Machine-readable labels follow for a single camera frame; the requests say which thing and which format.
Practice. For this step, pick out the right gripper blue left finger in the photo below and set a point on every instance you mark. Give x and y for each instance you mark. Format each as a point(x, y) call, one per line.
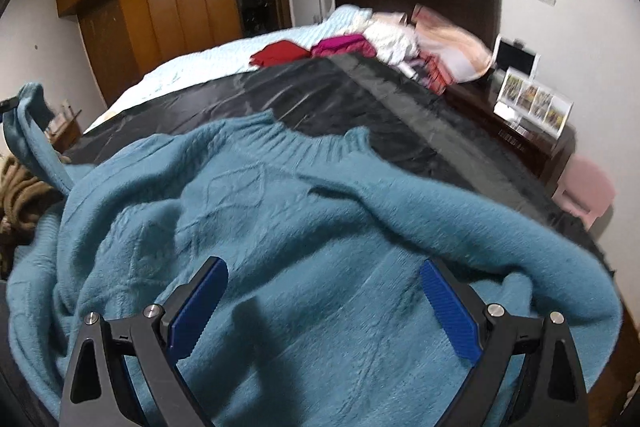
point(189, 308)

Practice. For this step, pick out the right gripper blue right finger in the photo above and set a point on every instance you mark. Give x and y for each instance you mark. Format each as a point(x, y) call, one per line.
point(458, 308)

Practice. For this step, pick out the teal knit sweater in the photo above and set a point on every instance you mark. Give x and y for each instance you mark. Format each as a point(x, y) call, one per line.
point(323, 322)

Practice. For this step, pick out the white crumpled clothes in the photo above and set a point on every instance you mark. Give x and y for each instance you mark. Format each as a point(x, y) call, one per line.
point(392, 36)

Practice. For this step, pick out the pink plastic stool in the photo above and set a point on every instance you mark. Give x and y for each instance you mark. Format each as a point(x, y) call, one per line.
point(584, 190)

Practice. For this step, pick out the dark wooden nightstand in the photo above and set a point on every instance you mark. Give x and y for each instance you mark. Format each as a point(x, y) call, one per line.
point(543, 156)

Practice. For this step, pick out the brown knit garment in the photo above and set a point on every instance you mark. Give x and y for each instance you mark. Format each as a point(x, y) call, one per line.
point(23, 200)

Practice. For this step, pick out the cluttered wooden desk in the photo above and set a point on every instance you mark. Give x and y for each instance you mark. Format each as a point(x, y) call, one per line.
point(63, 130)

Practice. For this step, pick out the black satin sheet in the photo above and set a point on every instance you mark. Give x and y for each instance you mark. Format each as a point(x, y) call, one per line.
point(314, 97)

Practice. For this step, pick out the red striped folded cloth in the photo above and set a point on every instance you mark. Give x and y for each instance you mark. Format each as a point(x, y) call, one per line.
point(430, 72)

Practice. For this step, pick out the white bed cover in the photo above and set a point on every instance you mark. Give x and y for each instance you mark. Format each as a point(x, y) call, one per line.
point(228, 59)

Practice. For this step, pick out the striped pink pillow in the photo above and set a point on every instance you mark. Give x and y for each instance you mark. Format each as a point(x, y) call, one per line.
point(464, 56)

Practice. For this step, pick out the red folded garment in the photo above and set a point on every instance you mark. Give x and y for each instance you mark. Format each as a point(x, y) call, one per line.
point(278, 53)

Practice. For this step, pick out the small dark monitor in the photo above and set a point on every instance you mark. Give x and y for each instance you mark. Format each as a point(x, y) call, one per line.
point(513, 54)

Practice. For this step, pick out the magenta folded garment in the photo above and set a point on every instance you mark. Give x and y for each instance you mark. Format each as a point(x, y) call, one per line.
point(345, 44)

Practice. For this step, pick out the photo collage frame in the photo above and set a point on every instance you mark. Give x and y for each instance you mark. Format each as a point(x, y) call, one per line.
point(522, 98)

